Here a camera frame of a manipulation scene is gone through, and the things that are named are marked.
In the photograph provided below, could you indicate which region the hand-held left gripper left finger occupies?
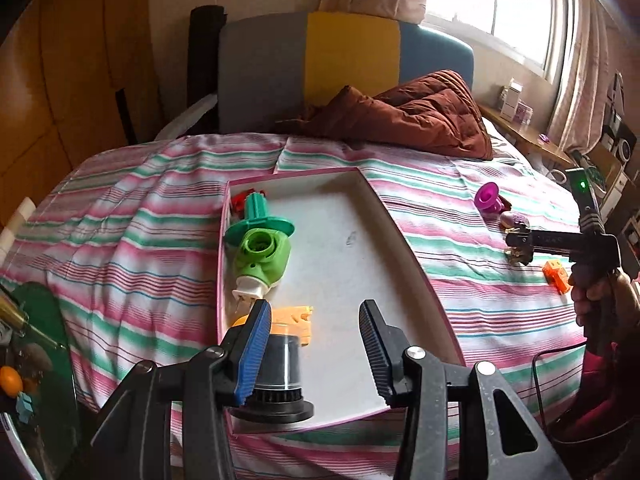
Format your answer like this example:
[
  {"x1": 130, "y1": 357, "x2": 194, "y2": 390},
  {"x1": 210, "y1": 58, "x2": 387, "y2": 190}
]
[{"x1": 91, "y1": 299, "x2": 273, "y2": 480}]

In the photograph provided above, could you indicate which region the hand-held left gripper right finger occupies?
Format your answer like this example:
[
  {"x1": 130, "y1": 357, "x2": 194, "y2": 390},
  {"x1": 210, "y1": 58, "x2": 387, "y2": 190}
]
[{"x1": 360, "y1": 300, "x2": 571, "y2": 480}]

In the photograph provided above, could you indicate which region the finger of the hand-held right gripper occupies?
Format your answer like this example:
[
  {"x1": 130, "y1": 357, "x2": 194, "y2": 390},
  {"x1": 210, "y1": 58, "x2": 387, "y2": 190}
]
[{"x1": 506, "y1": 227, "x2": 583, "y2": 257}]

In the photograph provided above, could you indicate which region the orange cheese block toy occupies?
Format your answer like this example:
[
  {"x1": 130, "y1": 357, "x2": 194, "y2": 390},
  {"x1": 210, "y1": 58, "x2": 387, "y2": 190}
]
[
  {"x1": 270, "y1": 305, "x2": 316, "y2": 346},
  {"x1": 541, "y1": 261, "x2": 573, "y2": 293}
]

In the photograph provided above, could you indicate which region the black plastic cup toy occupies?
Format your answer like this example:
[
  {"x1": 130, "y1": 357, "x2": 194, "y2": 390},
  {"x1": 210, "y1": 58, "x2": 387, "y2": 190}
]
[{"x1": 227, "y1": 335, "x2": 316, "y2": 423}]

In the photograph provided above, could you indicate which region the brown figurine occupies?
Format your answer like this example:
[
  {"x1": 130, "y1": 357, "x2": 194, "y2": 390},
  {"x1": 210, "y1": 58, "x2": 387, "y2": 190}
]
[{"x1": 505, "y1": 240, "x2": 533, "y2": 266}]

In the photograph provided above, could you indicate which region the cream patterned egg toy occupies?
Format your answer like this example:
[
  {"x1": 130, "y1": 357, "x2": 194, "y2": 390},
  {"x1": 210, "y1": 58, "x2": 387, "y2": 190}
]
[{"x1": 500, "y1": 211, "x2": 530, "y2": 232}]

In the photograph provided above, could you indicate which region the magenta plastic toy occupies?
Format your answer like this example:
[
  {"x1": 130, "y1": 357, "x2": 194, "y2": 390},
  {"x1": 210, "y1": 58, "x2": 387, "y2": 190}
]
[{"x1": 474, "y1": 182, "x2": 506, "y2": 218}]

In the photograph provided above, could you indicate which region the white shallow box pink rim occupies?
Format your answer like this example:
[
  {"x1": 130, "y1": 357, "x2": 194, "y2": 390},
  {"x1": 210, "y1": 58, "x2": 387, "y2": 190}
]
[{"x1": 215, "y1": 166, "x2": 466, "y2": 436}]

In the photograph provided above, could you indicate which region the light green plastic toy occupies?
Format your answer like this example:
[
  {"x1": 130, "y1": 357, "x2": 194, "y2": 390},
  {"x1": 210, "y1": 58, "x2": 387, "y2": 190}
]
[{"x1": 231, "y1": 227, "x2": 292, "y2": 306}]

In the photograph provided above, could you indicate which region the dark green funnel toy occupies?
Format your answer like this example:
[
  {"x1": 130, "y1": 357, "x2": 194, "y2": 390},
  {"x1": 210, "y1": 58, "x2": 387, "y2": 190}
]
[{"x1": 224, "y1": 192, "x2": 296, "y2": 243}]

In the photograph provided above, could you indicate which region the red toy piece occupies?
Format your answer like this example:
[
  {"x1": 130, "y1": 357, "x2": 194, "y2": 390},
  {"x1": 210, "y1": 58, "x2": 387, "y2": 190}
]
[{"x1": 230, "y1": 189, "x2": 268, "y2": 213}]

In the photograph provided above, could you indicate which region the person's right forearm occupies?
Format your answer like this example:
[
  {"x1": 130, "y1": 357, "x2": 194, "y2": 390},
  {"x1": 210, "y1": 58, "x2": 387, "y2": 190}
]
[{"x1": 550, "y1": 345, "x2": 640, "y2": 461}]

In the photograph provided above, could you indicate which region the person's right hand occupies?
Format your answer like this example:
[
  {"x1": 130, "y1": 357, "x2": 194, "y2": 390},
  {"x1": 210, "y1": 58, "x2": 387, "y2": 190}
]
[{"x1": 572, "y1": 267, "x2": 640, "y2": 356}]

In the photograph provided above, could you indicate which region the printed cardboard box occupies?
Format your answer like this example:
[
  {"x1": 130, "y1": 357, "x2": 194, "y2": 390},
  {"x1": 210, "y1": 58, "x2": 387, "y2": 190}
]
[{"x1": 595, "y1": 72, "x2": 640, "y2": 211}]

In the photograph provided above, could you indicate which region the wooden bedside ledge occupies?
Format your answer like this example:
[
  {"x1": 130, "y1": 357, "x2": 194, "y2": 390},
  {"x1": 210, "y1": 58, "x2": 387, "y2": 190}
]
[{"x1": 477, "y1": 105, "x2": 576, "y2": 168}]

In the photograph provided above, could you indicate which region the small white box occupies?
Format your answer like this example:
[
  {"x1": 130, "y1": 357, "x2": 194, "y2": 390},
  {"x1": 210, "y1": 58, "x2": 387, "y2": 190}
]
[{"x1": 500, "y1": 79, "x2": 523, "y2": 113}]

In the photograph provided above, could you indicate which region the striped pink green bedsheet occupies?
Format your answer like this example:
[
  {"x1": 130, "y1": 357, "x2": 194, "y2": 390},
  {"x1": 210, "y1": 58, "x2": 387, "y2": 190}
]
[{"x1": 0, "y1": 132, "x2": 601, "y2": 476}]

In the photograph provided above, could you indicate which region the brown quilted blanket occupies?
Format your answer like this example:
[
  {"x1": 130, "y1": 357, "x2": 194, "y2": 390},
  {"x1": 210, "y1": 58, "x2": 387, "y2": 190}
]
[{"x1": 275, "y1": 70, "x2": 493, "y2": 161}]

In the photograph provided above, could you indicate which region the green glass table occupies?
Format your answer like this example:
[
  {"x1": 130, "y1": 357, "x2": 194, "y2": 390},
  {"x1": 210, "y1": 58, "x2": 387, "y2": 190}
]
[{"x1": 0, "y1": 282, "x2": 81, "y2": 480}]

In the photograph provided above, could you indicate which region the orange fruit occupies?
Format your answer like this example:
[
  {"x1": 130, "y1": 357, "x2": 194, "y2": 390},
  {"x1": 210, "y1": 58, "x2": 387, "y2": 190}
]
[{"x1": 0, "y1": 366, "x2": 25, "y2": 395}]

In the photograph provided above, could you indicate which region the glass bottle gold collar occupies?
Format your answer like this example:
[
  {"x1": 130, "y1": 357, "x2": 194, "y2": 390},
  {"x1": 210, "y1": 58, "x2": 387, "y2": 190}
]
[{"x1": 0, "y1": 287, "x2": 66, "y2": 351}]

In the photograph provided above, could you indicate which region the grey yellow blue headboard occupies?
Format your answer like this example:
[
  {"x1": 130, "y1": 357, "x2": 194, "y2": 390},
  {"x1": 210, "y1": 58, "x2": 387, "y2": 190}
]
[{"x1": 217, "y1": 10, "x2": 475, "y2": 133}]

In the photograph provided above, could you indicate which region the black rolled mat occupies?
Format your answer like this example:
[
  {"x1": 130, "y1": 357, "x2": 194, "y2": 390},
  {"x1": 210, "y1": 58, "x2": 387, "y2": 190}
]
[{"x1": 189, "y1": 5, "x2": 227, "y2": 106}]

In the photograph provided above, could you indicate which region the wooden wardrobe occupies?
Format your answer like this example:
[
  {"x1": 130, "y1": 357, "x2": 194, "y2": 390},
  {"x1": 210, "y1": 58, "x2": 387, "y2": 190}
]
[{"x1": 0, "y1": 0, "x2": 166, "y2": 231}]

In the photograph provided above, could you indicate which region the black cable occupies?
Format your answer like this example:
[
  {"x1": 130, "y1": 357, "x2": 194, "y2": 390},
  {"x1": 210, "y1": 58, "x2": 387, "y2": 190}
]
[{"x1": 531, "y1": 342, "x2": 591, "y2": 426}]

